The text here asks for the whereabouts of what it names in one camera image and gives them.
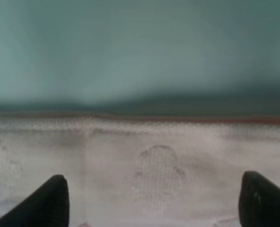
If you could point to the pink towel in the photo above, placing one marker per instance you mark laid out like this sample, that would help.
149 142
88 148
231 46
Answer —
124 172

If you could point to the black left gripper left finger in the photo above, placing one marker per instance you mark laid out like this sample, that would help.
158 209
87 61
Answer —
48 206

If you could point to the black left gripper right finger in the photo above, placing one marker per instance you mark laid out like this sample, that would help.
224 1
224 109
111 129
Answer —
259 201

